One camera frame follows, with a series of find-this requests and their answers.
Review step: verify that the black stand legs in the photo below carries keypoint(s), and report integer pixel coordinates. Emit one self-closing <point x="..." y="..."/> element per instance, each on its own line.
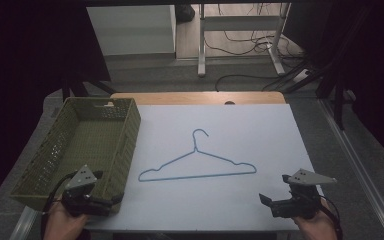
<point x="75" y="88"/>

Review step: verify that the wooden table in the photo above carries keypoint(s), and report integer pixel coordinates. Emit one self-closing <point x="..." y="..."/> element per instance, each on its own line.
<point x="180" y="98"/>

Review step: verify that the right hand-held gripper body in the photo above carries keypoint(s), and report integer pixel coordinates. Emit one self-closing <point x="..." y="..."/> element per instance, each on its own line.
<point x="305" y="178"/>

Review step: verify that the black metal stand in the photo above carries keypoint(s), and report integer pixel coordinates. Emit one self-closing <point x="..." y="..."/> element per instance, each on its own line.
<point x="338" y="100"/>

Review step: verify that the aluminium rail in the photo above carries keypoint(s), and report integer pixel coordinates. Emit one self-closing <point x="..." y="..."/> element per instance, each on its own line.
<point x="23" y="225"/>
<point x="363" y="166"/>

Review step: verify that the dark round object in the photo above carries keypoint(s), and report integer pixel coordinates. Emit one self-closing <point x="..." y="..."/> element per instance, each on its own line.
<point x="184" y="12"/>

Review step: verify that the white cabinet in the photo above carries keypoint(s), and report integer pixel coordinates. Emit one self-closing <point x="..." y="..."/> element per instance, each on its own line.
<point x="133" y="30"/>

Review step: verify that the person's left hand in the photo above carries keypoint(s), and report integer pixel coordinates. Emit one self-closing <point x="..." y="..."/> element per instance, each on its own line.
<point x="63" y="225"/>

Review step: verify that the white power strip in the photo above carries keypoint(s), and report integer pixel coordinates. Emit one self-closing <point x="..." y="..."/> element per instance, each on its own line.
<point x="301" y="75"/>

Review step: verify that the white table mat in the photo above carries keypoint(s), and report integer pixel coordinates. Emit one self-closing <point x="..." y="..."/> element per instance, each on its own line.
<point x="246" y="133"/>

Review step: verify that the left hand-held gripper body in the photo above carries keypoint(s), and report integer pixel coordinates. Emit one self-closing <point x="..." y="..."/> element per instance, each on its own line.
<point x="80" y="180"/>

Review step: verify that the person's right hand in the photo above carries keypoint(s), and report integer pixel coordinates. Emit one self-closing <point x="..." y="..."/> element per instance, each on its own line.
<point x="315" y="228"/>

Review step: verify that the white metal desk frame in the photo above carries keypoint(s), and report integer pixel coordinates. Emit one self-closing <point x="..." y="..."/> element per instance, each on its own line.
<point x="240" y="23"/>

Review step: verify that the black curtain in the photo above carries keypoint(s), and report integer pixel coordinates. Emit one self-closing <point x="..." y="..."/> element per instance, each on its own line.
<point x="23" y="50"/>
<point x="380" y="66"/>

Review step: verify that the olive green woven basket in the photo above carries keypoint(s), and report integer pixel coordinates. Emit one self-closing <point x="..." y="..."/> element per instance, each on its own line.
<point x="90" y="140"/>

